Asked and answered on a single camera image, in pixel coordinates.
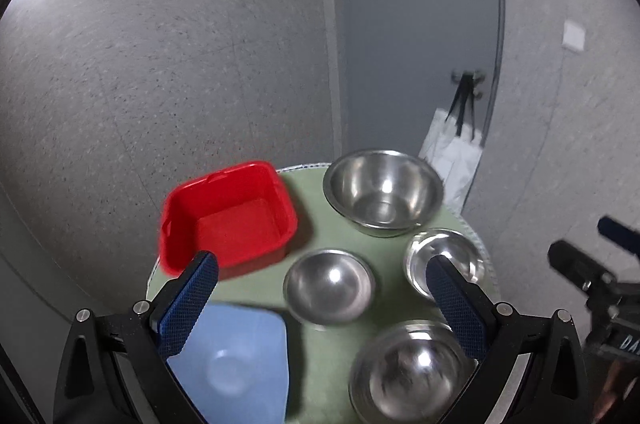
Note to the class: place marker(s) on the blue square plate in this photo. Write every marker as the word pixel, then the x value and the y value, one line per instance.
pixel 234 365

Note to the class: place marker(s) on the large steel bowl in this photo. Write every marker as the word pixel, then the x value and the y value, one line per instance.
pixel 383 192

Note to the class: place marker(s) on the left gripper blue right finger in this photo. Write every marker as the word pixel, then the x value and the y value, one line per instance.
pixel 554 387

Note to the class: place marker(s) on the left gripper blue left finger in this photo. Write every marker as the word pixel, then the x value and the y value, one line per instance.
pixel 114 369

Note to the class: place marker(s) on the grey door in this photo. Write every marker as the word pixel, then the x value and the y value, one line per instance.
pixel 394 60

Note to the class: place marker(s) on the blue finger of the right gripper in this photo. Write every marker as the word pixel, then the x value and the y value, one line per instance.
pixel 624 237
pixel 587 274

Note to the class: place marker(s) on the white tote bag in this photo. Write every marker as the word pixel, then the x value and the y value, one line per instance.
pixel 453 148

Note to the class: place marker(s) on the small steel bowl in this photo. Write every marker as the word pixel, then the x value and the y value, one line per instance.
pixel 329 288

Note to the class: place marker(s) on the red plastic square basin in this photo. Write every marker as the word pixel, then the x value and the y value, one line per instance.
pixel 242 214

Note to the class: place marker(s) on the person's hand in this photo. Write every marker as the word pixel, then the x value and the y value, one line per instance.
pixel 618 401

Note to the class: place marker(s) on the white wall switch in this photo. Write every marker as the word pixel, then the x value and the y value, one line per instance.
pixel 574 36

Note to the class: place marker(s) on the medium steel bowl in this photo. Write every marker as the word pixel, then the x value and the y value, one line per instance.
pixel 455 246

